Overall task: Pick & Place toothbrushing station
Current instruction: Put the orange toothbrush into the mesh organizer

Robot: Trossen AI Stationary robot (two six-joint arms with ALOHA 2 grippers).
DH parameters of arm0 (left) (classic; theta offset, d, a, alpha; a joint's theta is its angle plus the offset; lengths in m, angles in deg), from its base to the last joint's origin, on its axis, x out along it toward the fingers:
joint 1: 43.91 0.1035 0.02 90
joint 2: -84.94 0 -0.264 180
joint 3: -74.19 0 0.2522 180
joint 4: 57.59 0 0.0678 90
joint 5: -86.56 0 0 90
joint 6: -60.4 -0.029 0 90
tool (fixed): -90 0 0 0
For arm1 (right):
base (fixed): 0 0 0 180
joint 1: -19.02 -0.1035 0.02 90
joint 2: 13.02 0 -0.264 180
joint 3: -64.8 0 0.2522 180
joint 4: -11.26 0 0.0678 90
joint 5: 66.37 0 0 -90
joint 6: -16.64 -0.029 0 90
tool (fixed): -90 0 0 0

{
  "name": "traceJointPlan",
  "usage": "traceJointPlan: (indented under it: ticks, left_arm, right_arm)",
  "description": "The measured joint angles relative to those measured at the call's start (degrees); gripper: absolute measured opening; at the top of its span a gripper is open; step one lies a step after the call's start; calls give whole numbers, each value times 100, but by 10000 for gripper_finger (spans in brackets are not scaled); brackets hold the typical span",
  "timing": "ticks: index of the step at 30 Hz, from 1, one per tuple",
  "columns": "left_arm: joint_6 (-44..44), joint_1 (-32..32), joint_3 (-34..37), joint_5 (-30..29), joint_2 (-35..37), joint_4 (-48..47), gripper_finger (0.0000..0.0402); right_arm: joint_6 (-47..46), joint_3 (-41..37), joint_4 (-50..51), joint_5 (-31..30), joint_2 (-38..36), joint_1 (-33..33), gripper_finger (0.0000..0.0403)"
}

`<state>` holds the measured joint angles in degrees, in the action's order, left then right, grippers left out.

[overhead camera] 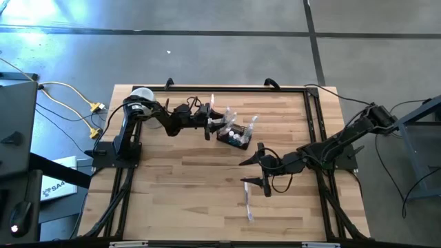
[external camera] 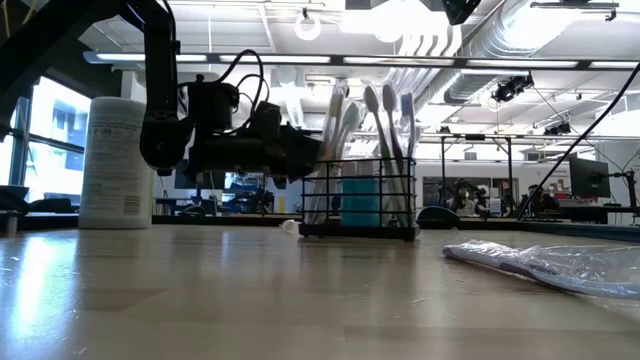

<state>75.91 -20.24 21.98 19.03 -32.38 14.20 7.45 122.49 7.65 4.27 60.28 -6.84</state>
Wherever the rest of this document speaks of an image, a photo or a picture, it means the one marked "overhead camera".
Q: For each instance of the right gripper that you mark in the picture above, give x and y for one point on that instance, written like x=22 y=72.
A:
x=272 y=164

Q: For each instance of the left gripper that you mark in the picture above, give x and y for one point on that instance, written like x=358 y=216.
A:
x=204 y=115

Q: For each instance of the purple toothbrush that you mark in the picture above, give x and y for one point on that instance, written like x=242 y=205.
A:
x=246 y=196

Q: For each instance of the blue-green toothbrush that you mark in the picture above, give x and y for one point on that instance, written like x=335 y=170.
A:
x=246 y=136

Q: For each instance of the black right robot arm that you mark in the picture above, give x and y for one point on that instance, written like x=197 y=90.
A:
x=344 y=136

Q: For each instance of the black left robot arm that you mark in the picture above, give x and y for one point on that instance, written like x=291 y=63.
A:
x=125 y=134

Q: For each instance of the black table clamp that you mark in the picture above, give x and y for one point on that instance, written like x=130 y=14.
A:
x=169 y=82
x=272 y=82

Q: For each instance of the white wipes canister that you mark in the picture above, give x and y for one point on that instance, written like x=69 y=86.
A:
x=144 y=93

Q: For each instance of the black desk beam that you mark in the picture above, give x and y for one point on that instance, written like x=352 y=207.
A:
x=58 y=170

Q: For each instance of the white printed box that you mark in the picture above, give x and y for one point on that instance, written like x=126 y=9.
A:
x=56 y=186

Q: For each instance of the blue-grey metal cart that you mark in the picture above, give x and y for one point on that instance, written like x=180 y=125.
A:
x=420 y=109

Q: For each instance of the grey desk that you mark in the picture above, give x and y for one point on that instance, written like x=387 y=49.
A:
x=17 y=110

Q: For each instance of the black computer mouse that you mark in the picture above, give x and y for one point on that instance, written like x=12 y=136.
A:
x=20 y=217

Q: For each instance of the black desk mat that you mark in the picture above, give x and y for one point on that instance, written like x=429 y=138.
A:
x=7 y=186

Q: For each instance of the white edge bracket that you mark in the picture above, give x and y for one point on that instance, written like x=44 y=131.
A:
x=320 y=245
x=129 y=244

